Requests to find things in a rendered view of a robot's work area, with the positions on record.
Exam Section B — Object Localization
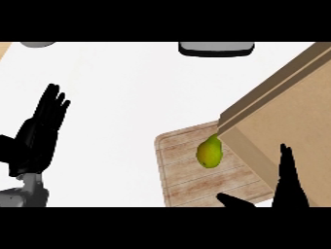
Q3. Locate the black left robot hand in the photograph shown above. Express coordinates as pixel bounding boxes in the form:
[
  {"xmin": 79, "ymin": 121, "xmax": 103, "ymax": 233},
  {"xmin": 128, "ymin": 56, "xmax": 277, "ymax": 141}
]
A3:
[{"xmin": 0, "ymin": 83, "xmax": 73, "ymax": 178}]

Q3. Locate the brown cardboard box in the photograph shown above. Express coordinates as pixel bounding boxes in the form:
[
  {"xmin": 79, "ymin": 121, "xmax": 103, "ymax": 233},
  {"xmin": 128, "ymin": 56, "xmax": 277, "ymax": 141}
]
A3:
[{"xmin": 216, "ymin": 41, "xmax": 331, "ymax": 208}]

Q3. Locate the black and grey appliance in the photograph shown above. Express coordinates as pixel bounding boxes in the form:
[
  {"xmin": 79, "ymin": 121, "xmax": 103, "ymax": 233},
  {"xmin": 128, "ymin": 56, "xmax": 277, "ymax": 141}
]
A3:
[{"xmin": 178, "ymin": 41, "xmax": 256, "ymax": 58}]

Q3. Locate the grey round object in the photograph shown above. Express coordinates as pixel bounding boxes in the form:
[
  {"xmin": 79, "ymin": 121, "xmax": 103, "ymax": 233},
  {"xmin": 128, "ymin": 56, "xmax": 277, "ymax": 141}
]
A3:
[{"xmin": 20, "ymin": 41, "xmax": 57, "ymax": 49}]

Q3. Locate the wooden cutting board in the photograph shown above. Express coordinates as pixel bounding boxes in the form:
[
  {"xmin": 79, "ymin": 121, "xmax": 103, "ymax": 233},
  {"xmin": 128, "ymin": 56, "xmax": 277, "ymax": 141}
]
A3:
[{"xmin": 154, "ymin": 120, "xmax": 277, "ymax": 208}]

